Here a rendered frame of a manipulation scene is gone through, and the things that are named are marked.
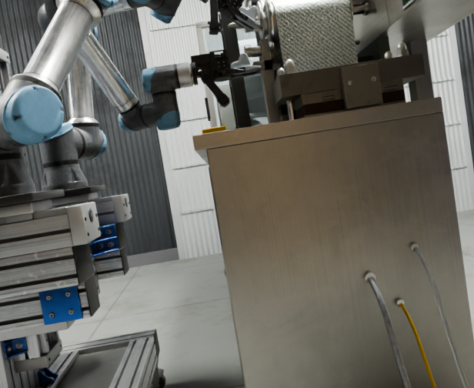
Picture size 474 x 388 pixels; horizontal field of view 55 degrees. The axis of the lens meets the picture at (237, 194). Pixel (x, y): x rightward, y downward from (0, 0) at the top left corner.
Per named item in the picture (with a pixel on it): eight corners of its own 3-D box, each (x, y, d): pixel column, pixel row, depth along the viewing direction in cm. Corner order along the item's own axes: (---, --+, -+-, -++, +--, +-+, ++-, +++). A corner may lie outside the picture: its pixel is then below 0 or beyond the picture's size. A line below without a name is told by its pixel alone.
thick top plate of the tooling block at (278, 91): (274, 105, 139) (271, 85, 138) (401, 85, 140) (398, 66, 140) (282, 97, 123) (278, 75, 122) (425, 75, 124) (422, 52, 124)
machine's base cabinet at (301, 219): (228, 269, 372) (211, 165, 368) (305, 255, 375) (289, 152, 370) (255, 469, 121) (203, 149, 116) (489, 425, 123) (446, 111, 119)
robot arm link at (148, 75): (148, 98, 145) (143, 71, 144) (181, 93, 145) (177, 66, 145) (144, 94, 137) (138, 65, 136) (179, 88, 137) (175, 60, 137)
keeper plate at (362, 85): (345, 109, 124) (338, 69, 123) (380, 104, 124) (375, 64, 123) (347, 108, 121) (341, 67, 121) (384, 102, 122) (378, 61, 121)
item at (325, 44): (286, 87, 143) (277, 28, 142) (359, 75, 144) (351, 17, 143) (287, 86, 142) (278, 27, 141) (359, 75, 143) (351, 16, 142)
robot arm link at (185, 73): (179, 85, 137) (181, 90, 145) (195, 83, 137) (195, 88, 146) (175, 61, 137) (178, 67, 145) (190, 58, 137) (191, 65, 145)
